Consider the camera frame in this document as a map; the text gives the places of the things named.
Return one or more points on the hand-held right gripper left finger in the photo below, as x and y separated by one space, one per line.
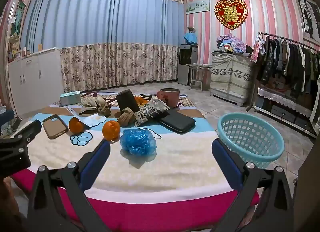
96 164

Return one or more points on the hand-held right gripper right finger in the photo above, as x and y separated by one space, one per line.
226 164

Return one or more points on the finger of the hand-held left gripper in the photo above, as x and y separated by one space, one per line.
27 132
7 117

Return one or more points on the orange fruit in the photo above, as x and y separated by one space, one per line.
111 130
75 125

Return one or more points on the light blue plastic basket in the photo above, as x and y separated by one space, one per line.
250 132

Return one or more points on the white stained paper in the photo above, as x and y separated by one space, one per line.
93 120

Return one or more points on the blue plastic bag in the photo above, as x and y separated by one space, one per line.
137 142

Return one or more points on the brown glove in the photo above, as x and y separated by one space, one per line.
126 117

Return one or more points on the crushed beige paper cup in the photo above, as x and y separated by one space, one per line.
96 107

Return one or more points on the black cylindrical can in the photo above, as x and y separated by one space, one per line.
127 100

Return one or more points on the black and white snack packet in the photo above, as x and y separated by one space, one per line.
150 112

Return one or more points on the orange snack packet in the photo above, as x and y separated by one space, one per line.
141 100

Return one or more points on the person's left hand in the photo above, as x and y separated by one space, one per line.
7 192

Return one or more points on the brown phone case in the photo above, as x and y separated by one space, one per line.
55 127

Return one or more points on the white cabinet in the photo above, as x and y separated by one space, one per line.
32 76

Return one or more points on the striped cartoon blanket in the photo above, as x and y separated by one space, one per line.
175 169

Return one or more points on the teal tissue box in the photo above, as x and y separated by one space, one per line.
70 99

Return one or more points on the black zip case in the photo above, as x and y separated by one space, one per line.
177 122

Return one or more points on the grey cabinet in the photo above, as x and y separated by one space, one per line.
225 97

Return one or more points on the low storage shelf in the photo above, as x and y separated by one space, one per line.
277 114

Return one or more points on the plaid lettered blanket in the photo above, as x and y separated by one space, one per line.
186 102

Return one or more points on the dark wooden cabinet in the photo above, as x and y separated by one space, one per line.
307 184

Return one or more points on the white lace cloth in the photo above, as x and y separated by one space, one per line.
282 99

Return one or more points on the pink mug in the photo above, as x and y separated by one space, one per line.
170 98

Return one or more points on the patterned cover cloth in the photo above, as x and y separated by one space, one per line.
230 74

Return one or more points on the small metal table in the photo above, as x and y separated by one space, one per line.
198 66

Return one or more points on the grey water dispenser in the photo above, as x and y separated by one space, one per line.
187 66

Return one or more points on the pink gift bag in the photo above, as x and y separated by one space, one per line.
256 49

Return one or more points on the row of hanging clothes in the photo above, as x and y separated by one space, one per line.
292 64

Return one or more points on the pile of folded clothes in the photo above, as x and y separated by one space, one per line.
231 43

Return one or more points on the blue cloth bundle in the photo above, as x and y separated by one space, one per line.
190 38

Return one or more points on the blue and floral curtain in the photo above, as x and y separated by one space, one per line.
100 21

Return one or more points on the metal clothes rack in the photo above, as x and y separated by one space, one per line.
282 38

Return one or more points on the small potted plant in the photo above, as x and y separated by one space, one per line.
191 29

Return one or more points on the framed wedding photo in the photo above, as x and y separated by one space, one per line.
308 16

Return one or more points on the green wall poster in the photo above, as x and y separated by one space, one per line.
18 16

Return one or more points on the red heart wall decoration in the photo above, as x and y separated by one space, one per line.
231 13

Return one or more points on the landscape wall picture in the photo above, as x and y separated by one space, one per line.
197 5

